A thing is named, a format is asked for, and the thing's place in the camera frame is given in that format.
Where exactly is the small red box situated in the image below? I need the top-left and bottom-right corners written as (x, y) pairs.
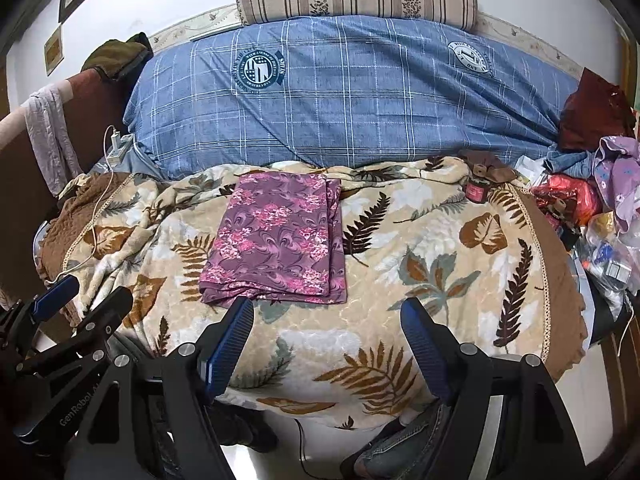
top-left (464, 181), bottom-right (488, 204)

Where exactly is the red plastic bag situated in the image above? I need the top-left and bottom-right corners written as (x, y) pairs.
top-left (530, 174), bottom-right (603, 226)

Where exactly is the white power strip with charger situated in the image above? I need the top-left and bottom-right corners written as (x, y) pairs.
top-left (106, 130), bottom-right (134, 166)

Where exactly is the brown quilted bedspread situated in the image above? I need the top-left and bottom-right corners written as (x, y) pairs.
top-left (36, 172), bottom-right (129, 281)

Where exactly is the brown small garment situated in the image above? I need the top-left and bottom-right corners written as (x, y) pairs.
top-left (458, 150), bottom-right (516, 184)

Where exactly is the small wall plaque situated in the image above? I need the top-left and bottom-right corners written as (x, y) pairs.
top-left (43, 25), bottom-right (64, 76)

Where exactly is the purple floral long-sleeve shirt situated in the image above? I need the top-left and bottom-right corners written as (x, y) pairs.
top-left (198, 171), bottom-right (347, 306)

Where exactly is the blue jeans leg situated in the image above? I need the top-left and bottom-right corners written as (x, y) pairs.
top-left (340, 400), bottom-right (450, 479)

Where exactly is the lilac floral garment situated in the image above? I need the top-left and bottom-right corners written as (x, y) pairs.
top-left (592, 136), bottom-right (639, 233)

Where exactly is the white charging cable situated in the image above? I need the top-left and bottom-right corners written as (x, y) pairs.
top-left (46, 123), bottom-right (124, 286)

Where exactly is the grey cloth on headboard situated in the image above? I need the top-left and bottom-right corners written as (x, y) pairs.
top-left (23, 84), bottom-right (82, 196)

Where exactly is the brown wooden headboard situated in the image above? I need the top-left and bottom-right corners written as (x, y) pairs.
top-left (0, 66), bottom-right (132, 311)

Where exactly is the beige leaf-print fleece blanket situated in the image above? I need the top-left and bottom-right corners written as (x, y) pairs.
top-left (61, 157), bottom-right (567, 428)

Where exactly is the dark red cloth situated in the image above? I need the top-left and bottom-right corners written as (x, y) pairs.
top-left (558, 68), bottom-right (636, 152)

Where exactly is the olive green folded cloth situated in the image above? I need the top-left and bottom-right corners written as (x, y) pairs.
top-left (81, 32), bottom-right (153, 81)

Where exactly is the blue plaid duvet bundle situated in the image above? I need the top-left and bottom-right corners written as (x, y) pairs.
top-left (124, 15), bottom-right (590, 180)

